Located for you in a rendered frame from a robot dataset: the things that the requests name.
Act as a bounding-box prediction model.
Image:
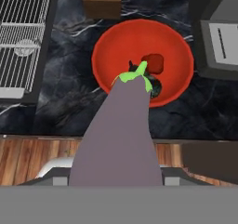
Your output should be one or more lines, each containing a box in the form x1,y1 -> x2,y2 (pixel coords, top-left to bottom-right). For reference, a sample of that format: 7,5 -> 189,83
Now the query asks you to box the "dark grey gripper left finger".
19,167 -> 73,187

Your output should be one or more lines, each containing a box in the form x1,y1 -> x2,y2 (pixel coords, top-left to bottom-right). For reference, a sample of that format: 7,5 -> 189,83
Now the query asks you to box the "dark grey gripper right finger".
159,167 -> 215,187

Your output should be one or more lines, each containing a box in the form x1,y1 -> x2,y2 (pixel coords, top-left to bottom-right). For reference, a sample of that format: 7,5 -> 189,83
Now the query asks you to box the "purple eggplant with green stem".
68,60 -> 164,187

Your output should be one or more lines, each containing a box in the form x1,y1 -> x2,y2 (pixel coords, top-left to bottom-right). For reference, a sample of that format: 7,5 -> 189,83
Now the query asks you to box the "dark eggplant with green stem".
128,59 -> 164,99

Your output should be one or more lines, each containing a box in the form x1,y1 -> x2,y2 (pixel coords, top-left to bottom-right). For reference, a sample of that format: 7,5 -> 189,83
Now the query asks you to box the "red bell pepper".
144,53 -> 165,75

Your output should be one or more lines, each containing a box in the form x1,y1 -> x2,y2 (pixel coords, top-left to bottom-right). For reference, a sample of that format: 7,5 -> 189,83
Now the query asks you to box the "red bowl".
90,19 -> 195,109

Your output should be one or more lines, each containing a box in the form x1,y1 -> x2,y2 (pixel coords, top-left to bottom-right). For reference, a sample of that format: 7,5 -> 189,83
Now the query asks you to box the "dark cabinet door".
180,139 -> 238,186

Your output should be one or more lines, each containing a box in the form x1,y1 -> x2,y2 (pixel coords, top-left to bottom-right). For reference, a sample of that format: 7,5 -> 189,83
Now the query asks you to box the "grey toaster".
189,0 -> 238,81

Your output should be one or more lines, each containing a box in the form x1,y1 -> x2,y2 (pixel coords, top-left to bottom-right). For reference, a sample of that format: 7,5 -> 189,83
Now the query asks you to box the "brown wooden box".
81,0 -> 123,20

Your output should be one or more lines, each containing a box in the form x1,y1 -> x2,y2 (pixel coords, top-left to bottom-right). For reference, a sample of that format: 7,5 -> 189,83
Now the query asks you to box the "white wire dish rack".
0,0 -> 60,105

